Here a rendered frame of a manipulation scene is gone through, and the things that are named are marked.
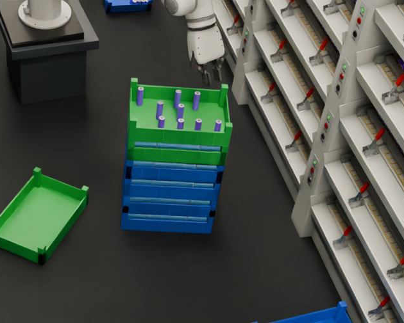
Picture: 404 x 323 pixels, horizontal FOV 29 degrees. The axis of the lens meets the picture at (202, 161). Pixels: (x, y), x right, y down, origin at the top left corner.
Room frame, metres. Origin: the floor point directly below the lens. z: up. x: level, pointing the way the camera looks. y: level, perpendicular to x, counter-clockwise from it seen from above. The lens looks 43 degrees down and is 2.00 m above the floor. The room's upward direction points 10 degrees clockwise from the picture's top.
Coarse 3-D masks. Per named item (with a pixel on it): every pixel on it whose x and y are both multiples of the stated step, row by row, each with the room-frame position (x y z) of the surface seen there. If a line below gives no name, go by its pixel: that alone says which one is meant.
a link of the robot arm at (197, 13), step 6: (198, 0) 1.89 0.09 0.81; (204, 0) 1.91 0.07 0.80; (210, 0) 1.93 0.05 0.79; (198, 6) 1.89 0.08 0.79; (204, 6) 1.90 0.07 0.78; (210, 6) 1.92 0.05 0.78; (192, 12) 1.89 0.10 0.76; (198, 12) 1.89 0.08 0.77; (204, 12) 1.90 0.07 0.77; (210, 12) 1.91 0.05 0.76; (186, 18) 1.90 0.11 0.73; (192, 18) 1.89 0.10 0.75; (198, 18) 1.89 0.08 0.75
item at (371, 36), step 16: (368, 0) 1.86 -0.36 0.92; (352, 16) 1.90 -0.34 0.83; (368, 16) 1.84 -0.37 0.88; (368, 32) 1.82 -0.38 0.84; (352, 48) 1.86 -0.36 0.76; (368, 48) 1.83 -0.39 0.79; (352, 64) 1.84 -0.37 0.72; (336, 80) 1.89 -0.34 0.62; (352, 80) 1.82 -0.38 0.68; (336, 96) 1.87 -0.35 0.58; (352, 96) 1.83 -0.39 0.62; (336, 112) 1.84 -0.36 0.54; (320, 128) 1.89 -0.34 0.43; (336, 128) 1.82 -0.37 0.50; (320, 144) 1.87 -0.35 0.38; (336, 144) 1.83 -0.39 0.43; (320, 160) 1.85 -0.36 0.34; (304, 176) 1.90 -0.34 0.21; (320, 176) 1.82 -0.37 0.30; (304, 192) 1.88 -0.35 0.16; (320, 192) 1.83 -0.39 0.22; (304, 208) 1.85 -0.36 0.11; (304, 224) 1.82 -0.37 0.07
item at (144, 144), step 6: (138, 144) 1.73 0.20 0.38; (144, 144) 1.73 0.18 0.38; (150, 144) 1.74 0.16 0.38; (156, 144) 1.75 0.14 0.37; (162, 144) 1.74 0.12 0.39; (168, 144) 1.75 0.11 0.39; (174, 144) 1.75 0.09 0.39; (180, 144) 1.75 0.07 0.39; (186, 144) 1.76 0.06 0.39; (198, 150) 1.77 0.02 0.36; (204, 150) 1.77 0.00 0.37; (210, 150) 1.78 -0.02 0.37; (216, 150) 1.77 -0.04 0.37
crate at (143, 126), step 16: (144, 96) 1.92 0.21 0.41; (160, 96) 1.93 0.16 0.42; (192, 96) 1.94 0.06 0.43; (208, 96) 1.95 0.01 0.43; (224, 96) 1.94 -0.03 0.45; (144, 112) 1.85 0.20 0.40; (176, 112) 1.88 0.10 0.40; (192, 112) 1.89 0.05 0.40; (208, 112) 1.91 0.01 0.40; (224, 112) 1.91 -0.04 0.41; (144, 128) 1.72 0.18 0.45; (160, 128) 1.74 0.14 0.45; (176, 128) 1.81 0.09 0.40; (192, 128) 1.82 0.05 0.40; (208, 128) 1.83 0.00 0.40; (224, 128) 1.78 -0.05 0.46; (192, 144) 1.75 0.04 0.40; (208, 144) 1.76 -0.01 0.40; (224, 144) 1.77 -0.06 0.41
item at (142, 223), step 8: (128, 224) 1.72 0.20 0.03; (136, 224) 1.73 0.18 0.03; (144, 224) 1.73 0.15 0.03; (152, 224) 1.73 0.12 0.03; (160, 224) 1.74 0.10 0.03; (168, 224) 1.74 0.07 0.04; (176, 224) 1.75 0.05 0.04; (184, 224) 1.75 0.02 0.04; (192, 224) 1.76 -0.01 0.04; (200, 224) 1.76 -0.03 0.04; (208, 224) 1.77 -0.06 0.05; (184, 232) 1.75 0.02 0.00; (192, 232) 1.76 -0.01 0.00; (200, 232) 1.76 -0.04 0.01; (208, 232) 1.77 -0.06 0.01
